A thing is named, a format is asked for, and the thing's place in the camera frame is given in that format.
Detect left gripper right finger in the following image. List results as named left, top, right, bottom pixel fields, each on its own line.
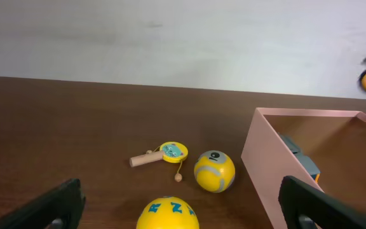
left=278, top=176, right=366, bottom=229

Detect yellow wooden rattle drum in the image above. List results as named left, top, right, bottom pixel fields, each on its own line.
left=129, top=141, right=189, bottom=182

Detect yellow ball blue letters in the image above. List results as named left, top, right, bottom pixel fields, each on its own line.
left=136, top=197, right=200, bottom=229

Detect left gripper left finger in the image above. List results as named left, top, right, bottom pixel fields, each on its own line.
left=0, top=179, right=86, bottom=229

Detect pink cardboard box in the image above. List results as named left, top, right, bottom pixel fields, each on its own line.
left=241, top=108, right=366, bottom=228

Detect yellow grey one-eyed ball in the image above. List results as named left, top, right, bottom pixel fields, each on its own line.
left=194, top=150, right=236, bottom=193

